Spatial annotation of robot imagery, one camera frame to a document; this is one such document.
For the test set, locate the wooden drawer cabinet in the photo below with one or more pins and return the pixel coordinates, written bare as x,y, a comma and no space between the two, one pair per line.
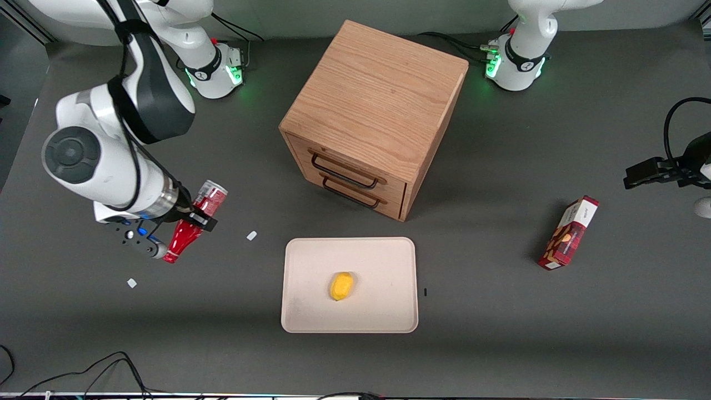
377,94

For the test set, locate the red cookie box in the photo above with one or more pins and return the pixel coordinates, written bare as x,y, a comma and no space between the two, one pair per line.
567,233

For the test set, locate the wooden drawer front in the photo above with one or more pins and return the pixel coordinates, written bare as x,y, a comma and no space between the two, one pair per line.
389,206
355,164

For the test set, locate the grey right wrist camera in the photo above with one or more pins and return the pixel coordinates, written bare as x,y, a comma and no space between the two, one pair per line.
136,238

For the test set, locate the red coke bottle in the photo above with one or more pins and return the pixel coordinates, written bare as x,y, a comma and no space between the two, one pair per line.
183,239

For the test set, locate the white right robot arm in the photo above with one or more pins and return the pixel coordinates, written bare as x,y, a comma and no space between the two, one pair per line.
111,161

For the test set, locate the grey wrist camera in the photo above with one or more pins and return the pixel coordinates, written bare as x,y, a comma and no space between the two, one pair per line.
136,238
704,207

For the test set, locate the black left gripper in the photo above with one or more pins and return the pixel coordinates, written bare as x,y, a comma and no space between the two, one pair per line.
695,156

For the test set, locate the beige rectangular tray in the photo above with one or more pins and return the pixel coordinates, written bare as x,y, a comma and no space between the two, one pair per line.
383,278

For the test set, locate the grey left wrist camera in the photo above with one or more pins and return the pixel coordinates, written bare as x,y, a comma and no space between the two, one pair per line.
704,207

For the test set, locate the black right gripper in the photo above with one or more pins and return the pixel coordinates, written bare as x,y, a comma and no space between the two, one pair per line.
184,205

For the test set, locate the yellow lemon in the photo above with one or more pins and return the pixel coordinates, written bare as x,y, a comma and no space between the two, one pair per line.
341,286

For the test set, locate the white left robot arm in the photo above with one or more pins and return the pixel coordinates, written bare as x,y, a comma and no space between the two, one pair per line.
522,55

